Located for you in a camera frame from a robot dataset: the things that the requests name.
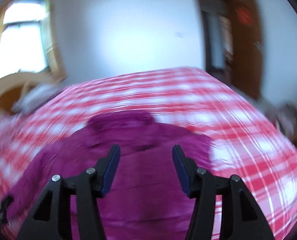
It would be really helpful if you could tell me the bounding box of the dark brown door frame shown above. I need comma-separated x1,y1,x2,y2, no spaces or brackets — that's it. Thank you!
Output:
198,0,233,83

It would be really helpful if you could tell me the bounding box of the brown wooden door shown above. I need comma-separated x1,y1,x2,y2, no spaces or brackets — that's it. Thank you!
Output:
228,0,263,100

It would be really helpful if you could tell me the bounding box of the cream wooden headboard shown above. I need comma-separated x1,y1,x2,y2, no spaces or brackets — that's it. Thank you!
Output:
0,72,55,117

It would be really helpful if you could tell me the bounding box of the red double happiness decoration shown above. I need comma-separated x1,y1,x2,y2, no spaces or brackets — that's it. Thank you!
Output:
235,6,252,25

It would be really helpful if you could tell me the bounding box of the gold curtain right of window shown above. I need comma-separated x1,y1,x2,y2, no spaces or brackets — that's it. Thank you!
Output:
41,0,67,82

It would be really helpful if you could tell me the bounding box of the window with dark frame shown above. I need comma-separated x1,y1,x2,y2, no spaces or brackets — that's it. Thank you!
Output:
0,0,49,79

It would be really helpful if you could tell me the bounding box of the grey striped pillow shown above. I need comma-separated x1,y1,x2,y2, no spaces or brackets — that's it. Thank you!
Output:
11,83,61,115

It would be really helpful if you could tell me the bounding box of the red white plaid bedsheet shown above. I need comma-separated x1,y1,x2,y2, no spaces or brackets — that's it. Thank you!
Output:
0,67,297,239

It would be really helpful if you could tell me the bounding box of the magenta down jacket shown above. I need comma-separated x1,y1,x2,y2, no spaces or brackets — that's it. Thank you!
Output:
7,111,212,239

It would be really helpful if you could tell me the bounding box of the pile of clothes on floor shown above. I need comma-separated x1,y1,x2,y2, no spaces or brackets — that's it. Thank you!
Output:
259,99,297,142

